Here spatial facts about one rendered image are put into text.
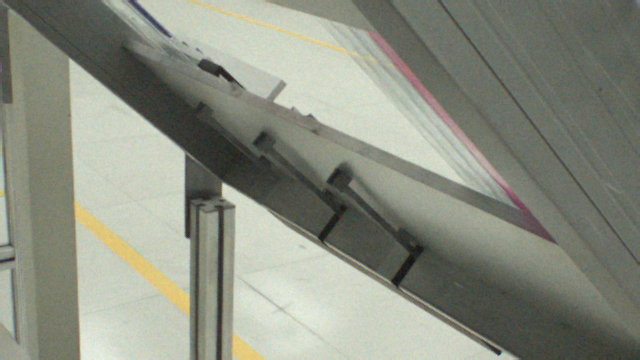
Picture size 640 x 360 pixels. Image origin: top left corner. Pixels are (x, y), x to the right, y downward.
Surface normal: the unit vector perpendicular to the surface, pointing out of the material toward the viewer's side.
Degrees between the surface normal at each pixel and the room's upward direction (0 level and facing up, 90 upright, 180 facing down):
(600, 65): 90
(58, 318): 90
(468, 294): 48
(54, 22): 90
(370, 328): 0
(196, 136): 90
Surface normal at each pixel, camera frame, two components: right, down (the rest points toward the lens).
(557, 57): 0.58, 0.30
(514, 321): -0.57, -0.52
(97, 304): 0.05, -0.94
